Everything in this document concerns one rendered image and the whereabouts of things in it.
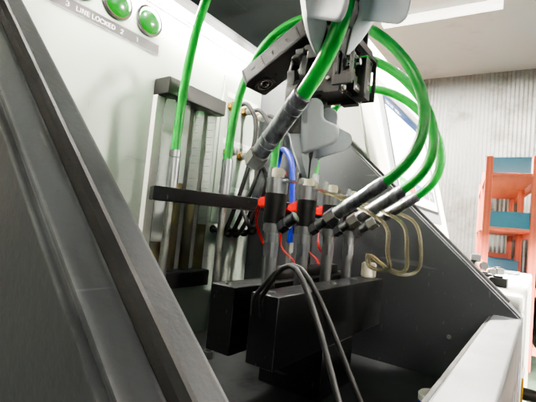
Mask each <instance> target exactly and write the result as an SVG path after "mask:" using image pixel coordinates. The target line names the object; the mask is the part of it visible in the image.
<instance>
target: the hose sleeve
mask: <svg viewBox="0 0 536 402"><path fill-rule="evenodd" d="M297 89H298V88H295V89H294V90H293V92H292V93H291V94H290V95H289V96H288V97H287V99H286V102H285V103H283V105H282V107H281V108H280V109H279V111H278V113H277V114H276V116H275V117H274V118H273V120H272V121H271V122H270V124H269V125H268V127H267V128H266V130H265V131H264V132H263V133H262V135H261V136H260V137H259V138H258V141H257V142H256V144H255V145H254V146H253V152H254V154H255V155H256V156H257V157H258V158H260V159H266V158H267V157H268V156H269V155H270V153H271V152H272V151H273V150H274V149H275V147H277V146H278V144H279V142H280V141H281V139H282V138H283V136H284V135H285V134H286V133H287V132H288V131H289V129H290V128H291V126H292V125H293V124H294V122H295V121H296V120H297V119H298V118H299V116H300V115H301V114H302V112H304V111H305V108H306V107H307V105H308V104H309V103H310V101H311V97H310V99H305V98H303V97H301V96H300V95H299V94H298V91H297Z"/></svg>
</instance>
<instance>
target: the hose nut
mask: <svg viewBox="0 0 536 402"><path fill-rule="evenodd" d="M268 159H269V157H267V158H266V159H260V158H258V157H257V156H256V155H255V154H254V152H253V147H251V148H250V149H249V150H248V152H247V153H246V154H245V155H244V160H245V163H246V166H248V167H249V168H252V169H253V170H255V171H256V170H258V169H260V168H262V167H263V166H264V164H265V163H266V162H267V160H268Z"/></svg>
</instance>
